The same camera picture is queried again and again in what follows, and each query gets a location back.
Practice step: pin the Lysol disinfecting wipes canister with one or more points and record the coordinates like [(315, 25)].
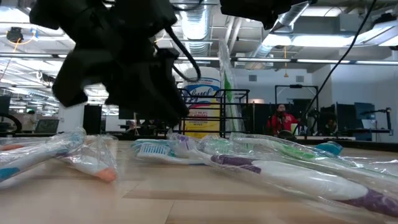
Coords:
[(202, 124)]

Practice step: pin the black background rig frame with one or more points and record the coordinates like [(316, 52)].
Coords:
[(295, 86)]

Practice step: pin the teal white-capped mouthwash bottle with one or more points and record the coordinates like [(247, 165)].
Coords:
[(331, 147)]

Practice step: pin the black cabinet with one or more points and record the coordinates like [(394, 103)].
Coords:
[(92, 119)]

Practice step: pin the person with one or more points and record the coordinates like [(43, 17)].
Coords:
[(29, 123), (281, 123)]

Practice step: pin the blue toothbrush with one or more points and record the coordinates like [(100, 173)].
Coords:
[(155, 151), (31, 155)]

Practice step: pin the white pillar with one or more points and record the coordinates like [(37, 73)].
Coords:
[(71, 119)]

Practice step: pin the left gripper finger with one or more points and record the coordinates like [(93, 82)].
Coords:
[(81, 77), (143, 90)]

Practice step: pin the purple toothbrush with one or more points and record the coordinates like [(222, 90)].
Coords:
[(311, 183)]

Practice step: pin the orange toothbrush in clear wrapper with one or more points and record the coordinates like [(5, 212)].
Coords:
[(93, 165)]

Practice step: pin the silver ceiling duct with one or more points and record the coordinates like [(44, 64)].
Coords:
[(264, 49), (197, 28)]

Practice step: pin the dark monitor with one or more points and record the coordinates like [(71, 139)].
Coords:
[(364, 111)]

